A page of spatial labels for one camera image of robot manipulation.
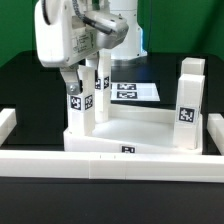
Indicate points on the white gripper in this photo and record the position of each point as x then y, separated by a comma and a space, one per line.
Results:
62, 39

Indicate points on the white desk top tray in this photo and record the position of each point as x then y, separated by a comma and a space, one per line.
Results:
132, 129

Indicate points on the white fiducial marker sheet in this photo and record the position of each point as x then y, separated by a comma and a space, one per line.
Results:
134, 92

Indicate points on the white U-shaped fence frame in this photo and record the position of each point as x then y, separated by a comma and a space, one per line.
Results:
50, 164

